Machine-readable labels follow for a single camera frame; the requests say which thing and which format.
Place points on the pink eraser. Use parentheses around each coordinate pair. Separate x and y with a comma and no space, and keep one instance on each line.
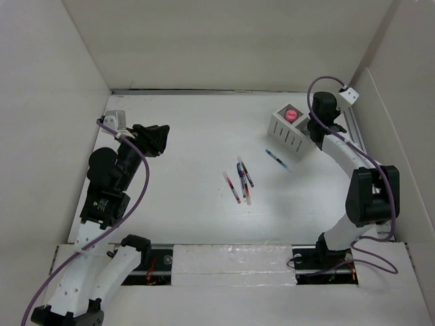
(291,116)

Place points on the teal black pen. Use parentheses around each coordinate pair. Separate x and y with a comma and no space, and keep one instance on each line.
(278,160)

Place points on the orange tipped clear pen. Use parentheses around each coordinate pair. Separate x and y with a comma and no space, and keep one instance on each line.
(246,179)

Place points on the blue clear pen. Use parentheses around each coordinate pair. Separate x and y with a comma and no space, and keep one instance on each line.
(241,178)

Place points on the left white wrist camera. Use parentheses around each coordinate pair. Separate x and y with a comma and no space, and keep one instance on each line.
(114,122)

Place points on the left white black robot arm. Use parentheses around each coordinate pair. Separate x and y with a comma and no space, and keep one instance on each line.
(87,284)

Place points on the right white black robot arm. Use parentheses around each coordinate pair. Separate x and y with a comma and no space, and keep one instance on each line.
(373,197)

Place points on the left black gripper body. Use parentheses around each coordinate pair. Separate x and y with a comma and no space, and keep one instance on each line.
(145,143)

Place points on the aluminium rail front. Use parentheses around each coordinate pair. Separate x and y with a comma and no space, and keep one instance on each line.
(155,269)

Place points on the white two-slot pen holder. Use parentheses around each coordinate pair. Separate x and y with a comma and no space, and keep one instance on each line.
(293,137)

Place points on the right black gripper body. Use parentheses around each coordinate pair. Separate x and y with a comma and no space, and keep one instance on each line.
(336,112)

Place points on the aluminium rail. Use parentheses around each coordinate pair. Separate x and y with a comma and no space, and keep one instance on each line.
(155,269)
(356,137)

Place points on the aluminium rail right side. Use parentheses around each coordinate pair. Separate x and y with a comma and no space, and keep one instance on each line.
(356,137)

